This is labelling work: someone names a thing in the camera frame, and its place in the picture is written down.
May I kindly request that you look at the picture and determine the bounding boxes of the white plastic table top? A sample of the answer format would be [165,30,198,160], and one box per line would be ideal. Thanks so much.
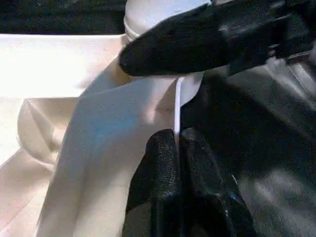
[0,33,205,237]

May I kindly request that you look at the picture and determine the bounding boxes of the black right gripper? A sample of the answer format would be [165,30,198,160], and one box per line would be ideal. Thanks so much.
[216,0,316,73]

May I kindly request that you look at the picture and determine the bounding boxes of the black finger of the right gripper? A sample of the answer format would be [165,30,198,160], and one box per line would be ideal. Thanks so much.
[118,2,231,78]

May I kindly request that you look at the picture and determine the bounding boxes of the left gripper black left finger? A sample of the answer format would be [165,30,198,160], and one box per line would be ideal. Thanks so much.
[125,129,184,237]

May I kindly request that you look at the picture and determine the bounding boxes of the black mat cloth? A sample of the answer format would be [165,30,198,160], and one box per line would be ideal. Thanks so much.
[0,0,316,237]

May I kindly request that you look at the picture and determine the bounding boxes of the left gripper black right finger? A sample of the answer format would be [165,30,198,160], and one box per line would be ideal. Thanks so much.
[179,127,258,237]

